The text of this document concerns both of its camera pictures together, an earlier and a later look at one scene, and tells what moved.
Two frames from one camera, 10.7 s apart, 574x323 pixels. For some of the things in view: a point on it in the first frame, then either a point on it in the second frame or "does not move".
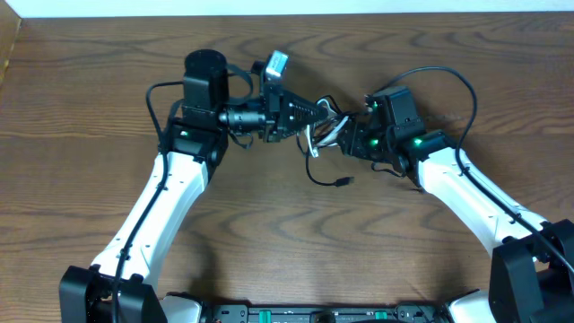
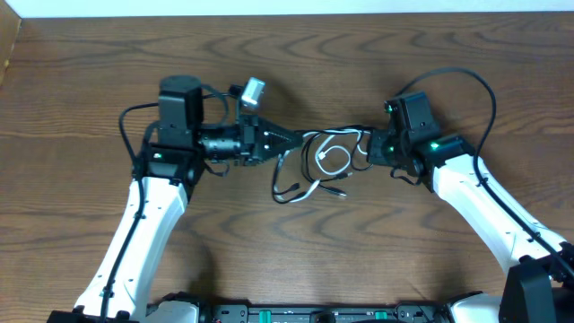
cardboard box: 10,21 does not move
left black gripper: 270,101 → 257,145
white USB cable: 345,117 → 323,151
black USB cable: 339,181 → 325,188
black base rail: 328,313 does not move
